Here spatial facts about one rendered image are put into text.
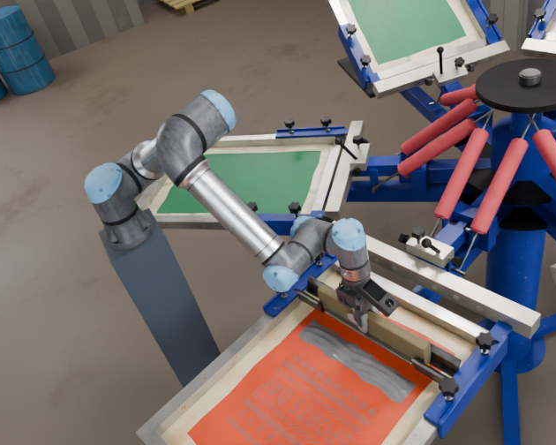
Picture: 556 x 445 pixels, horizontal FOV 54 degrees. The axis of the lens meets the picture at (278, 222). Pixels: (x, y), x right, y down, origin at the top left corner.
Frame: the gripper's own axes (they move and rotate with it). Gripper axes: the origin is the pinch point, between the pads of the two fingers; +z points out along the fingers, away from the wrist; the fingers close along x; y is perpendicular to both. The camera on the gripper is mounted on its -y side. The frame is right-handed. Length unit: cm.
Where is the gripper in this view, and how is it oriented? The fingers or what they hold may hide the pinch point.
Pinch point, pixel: (371, 326)
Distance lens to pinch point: 152.8
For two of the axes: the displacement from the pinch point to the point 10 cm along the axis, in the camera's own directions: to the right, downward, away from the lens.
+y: -6.9, -3.4, 6.5
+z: 2.2, 7.5, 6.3
